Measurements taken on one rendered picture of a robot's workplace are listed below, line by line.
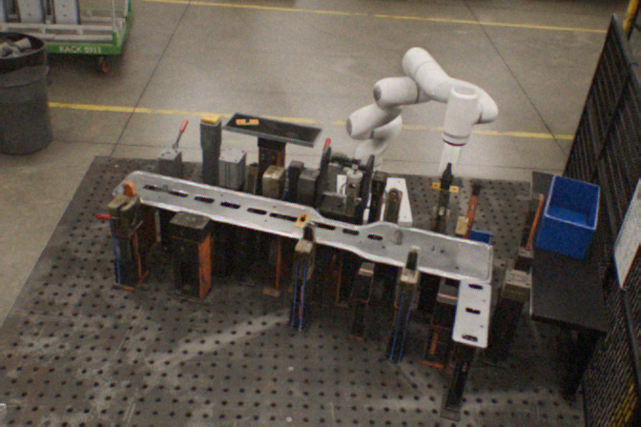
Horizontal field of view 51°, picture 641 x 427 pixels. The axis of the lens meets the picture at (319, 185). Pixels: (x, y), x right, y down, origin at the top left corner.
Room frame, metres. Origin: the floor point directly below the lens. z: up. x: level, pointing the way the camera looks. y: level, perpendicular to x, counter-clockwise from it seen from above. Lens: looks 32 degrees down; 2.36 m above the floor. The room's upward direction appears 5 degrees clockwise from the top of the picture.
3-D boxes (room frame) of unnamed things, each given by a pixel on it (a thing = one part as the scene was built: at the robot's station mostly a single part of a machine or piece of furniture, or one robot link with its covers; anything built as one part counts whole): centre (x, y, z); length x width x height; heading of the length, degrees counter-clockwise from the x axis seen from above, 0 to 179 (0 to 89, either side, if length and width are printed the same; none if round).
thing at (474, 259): (1.93, 0.07, 1.00); 1.38 x 0.22 x 0.02; 77
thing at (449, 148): (1.83, -0.40, 1.38); 0.10 x 0.07 x 0.11; 168
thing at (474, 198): (1.96, -0.54, 0.95); 0.03 x 0.01 x 0.50; 77
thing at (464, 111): (1.83, -0.41, 1.52); 0.09 x 0.08 x 0.13; 107
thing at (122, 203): (1.88, 0.66, 0.88); 0.15 x 0.11 x 0.36; 167
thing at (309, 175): (2.13, 0.04, 0.89); 0.13 x 0.11 x 0.38; 167
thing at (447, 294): (1.63, -0.44, 0.84); 0.11 x 0.10 x 0.28; 167
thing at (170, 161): (2.22, 0.59, 0.88); 0.11 x 0.10 x 0.36; 167
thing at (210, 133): (2.37, 0.45, 0.92); 0.08 x 0.08 x 0.44; 77
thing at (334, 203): (2.11, -0.09, 0.94); 0.18 x 0.13 x 0.49; 77
